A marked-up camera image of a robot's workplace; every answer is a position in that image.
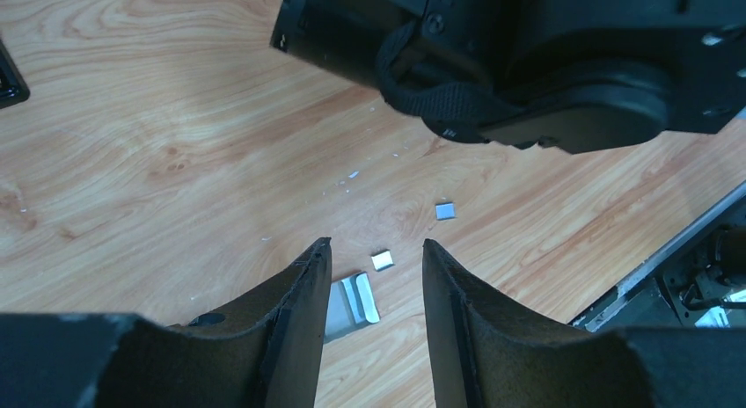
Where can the black stapler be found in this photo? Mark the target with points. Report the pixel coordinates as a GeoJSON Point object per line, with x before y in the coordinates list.
{"type": "Point", "coordinates": [13, 87]}

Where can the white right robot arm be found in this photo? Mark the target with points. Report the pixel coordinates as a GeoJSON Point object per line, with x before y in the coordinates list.
{"type": "Point", "coordinates": [576, 75]}

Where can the small staple strip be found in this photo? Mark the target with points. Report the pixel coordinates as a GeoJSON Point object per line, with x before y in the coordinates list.
{"type": "Point", "coordinates": [445, 211]}
{"type": "Point", "coordinates": [382, 260]}

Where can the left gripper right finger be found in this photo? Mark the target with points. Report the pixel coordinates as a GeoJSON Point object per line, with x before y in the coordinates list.
{"type": "Point", "coordinates": [488, 350]}

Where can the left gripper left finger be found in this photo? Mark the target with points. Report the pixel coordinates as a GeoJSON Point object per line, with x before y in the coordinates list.
{"type": "Point", "coordinates": [262, 349]}

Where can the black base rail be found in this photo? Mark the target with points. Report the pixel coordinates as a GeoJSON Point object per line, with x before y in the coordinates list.
{"type": "Point", "coordinates": [697, 279]}

